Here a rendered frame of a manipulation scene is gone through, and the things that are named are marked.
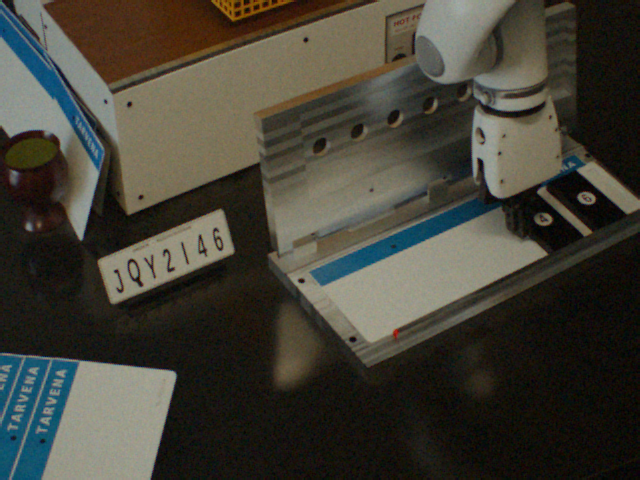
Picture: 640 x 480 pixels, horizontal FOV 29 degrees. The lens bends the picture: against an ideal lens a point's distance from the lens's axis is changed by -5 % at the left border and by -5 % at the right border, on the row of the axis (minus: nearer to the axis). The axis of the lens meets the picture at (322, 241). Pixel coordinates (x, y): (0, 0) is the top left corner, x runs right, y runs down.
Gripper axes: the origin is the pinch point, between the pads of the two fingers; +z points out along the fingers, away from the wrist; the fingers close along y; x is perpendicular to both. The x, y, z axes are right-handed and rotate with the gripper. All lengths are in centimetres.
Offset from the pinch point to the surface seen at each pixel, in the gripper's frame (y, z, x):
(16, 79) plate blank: -40, -13, 55
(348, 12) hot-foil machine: -4.8, -19.7, 25.5
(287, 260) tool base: -24.6, 0.6, 11.3
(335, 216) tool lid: -18.4, -3.2, 10.1
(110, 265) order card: -43.4, -4.0, 17.3
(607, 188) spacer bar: 14.4, 1.8, 0.2
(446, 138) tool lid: -2.0, -6.7, 11.0
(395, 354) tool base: -22.5, 4.2, -7.0
